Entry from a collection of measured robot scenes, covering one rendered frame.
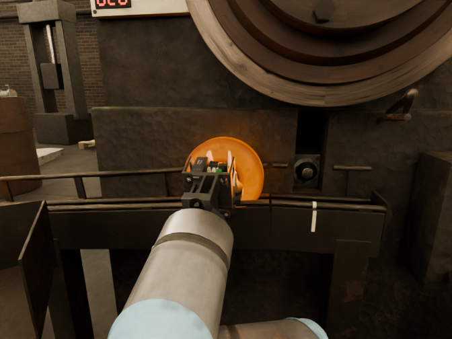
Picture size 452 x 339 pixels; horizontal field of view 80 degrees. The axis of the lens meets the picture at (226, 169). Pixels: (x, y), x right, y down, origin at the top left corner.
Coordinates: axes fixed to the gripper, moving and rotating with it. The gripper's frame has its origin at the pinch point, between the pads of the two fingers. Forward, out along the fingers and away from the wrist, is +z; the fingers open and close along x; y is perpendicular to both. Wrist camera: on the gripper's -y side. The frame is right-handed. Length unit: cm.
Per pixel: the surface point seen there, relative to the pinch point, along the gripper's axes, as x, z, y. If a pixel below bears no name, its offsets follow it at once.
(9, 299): 29.0, -25.4, -8.8
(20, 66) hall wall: 630, 608, -77
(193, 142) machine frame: 7.4, 6.4, 2.3
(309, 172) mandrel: -17.2, 5.8, -4.1
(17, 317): 24.7, -28.1, -7.9
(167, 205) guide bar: 10.4, -5.8, -5.4
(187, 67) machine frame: 9.4, 15.9, 15.9
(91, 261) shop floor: 87, 46, -91
